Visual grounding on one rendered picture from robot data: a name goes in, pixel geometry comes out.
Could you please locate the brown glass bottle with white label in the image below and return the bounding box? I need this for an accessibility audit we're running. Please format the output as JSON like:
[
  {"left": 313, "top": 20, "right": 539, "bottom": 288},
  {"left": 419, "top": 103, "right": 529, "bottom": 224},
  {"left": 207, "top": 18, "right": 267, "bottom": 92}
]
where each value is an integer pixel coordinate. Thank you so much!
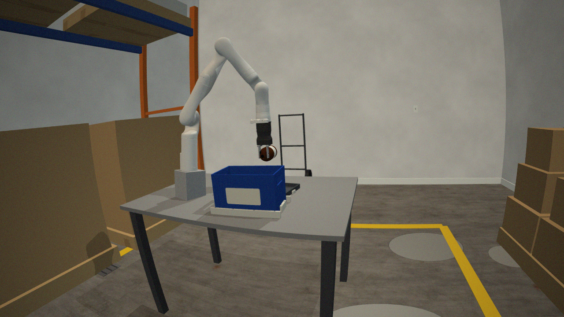
[{"left": 260, "top": 145, "right": 277, "bottom": 162}]

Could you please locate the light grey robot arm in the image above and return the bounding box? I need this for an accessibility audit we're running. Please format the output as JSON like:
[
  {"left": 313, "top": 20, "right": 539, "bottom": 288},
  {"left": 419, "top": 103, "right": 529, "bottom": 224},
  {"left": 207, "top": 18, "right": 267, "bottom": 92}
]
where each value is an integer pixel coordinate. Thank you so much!
[{"left": 179, "top": 37, "right": 270, "bottom": 171}]

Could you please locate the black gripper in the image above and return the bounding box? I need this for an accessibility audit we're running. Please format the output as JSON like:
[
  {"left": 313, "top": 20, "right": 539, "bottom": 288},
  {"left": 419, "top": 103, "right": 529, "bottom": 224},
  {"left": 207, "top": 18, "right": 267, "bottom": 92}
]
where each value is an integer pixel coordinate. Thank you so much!
[{"left": 250, "top": 112, "right": 272, "bottom": 159}]

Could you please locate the blue divided crate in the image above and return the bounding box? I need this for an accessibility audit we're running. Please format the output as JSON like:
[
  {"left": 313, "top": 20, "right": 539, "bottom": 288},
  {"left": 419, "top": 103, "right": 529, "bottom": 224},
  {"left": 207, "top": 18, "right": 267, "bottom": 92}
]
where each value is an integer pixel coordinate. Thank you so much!
[{"left": 211, "top": 166, "right": 286, "bottom": 211}]

